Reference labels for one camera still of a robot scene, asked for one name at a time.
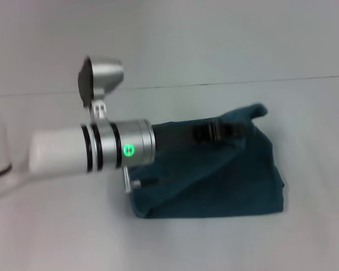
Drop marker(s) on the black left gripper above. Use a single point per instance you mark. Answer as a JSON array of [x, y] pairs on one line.
[[204, 132]]

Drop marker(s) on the teal FREE print t-shirt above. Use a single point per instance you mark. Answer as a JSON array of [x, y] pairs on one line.
[[214, 183]]

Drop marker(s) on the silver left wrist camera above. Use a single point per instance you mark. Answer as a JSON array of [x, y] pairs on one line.
[[101, 82]]

